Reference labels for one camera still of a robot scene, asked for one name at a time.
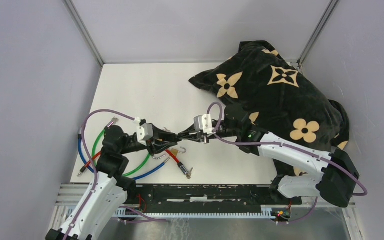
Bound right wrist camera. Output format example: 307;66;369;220
193;113;214;135

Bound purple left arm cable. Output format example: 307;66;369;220
62;109;167;240

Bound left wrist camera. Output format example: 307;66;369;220
136;123;154;141

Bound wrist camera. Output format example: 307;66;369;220
193;113;214;135
136;123;154;141

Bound small brass padlock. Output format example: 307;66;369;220
170;146;187;156

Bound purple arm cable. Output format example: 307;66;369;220
206;101;369;223
62;109;167;240

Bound large brass padlock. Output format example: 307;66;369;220
151;127;171;160

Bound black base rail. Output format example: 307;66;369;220
125;183;303;214

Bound black floral blanket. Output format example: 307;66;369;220
188;40;351;176

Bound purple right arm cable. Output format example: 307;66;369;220
206;101;369;223

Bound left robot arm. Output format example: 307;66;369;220
45;123;179;240

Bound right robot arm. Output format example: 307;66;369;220
177;104;368;208

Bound blue cable lock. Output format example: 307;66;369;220
77;124;171;182

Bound red cable lock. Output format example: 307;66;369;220
76;141;193;180

